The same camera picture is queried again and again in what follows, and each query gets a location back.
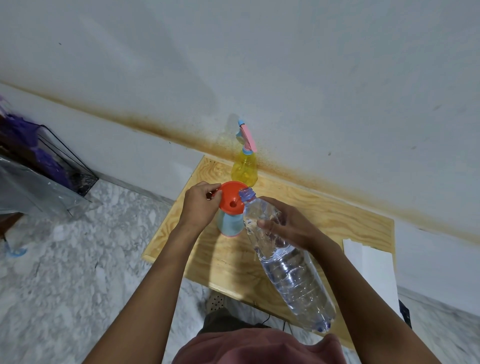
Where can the small black box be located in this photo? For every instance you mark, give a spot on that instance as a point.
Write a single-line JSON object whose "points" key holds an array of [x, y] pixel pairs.
{"points": [[405, 313]]}

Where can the white perforated sandal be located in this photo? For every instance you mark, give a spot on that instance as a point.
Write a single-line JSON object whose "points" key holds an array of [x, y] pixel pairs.
{"points": [[215, 300]]}

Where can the pink shirt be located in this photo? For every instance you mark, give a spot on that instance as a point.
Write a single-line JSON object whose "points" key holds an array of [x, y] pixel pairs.
{"points": [[240, 348]]}

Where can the blue plastic scrap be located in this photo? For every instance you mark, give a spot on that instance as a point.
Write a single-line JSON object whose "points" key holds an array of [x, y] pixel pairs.
{"points": [[17, 250]]}

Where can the yellow spray bottle pink trigger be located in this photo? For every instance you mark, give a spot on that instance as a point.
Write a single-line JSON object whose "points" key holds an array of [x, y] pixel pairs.
{"points": [[243, 170]]}

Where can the light blue bottle pink base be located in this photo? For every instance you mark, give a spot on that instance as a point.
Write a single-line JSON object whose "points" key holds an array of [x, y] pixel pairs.
{"points": [[230, 223]]}

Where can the person's right forearm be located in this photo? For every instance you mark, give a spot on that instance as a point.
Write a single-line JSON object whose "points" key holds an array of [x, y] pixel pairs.
{"points": [[371, 311]]}

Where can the clear plastic bag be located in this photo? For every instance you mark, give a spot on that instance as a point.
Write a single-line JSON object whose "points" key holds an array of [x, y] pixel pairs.
{"points": [[33, 191]]}

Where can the person's right hand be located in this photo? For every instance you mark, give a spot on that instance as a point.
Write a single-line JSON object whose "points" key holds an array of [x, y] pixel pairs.
{"points": [[296, 228]]}

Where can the white paper sheet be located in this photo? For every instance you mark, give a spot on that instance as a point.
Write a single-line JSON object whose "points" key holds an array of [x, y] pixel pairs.
{"points": [[369, 270]]}

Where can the person's left fingers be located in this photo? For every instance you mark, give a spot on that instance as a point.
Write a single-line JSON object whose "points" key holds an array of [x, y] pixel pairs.
{"points": [[212, 192]]}

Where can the dark trousers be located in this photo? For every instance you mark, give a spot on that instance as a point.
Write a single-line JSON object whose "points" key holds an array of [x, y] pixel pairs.
{"points": [[228, 320]]}

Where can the purple cloth bundle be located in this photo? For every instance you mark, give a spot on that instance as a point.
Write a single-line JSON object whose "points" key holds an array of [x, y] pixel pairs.
{"points": [[22, 131]]}

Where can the orange plastic funnel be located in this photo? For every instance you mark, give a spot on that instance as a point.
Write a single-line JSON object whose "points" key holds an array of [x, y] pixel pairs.
{"points": [[234, 197]]}

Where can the person's left hand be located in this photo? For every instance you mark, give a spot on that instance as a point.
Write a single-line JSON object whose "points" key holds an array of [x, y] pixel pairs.
{"points": [[197, 210]]}

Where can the clear plastic water bottle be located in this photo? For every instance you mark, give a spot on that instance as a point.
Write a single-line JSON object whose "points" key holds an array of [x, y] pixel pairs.
{"points": [[296, 277]]}

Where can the person's left forearm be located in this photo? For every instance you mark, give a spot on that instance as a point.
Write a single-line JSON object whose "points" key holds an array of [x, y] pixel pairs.
{"points": [[150, 296]]}

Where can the person's right thumb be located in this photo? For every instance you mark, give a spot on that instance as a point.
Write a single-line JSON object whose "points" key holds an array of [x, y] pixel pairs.
{"points": [[269, 225]]}

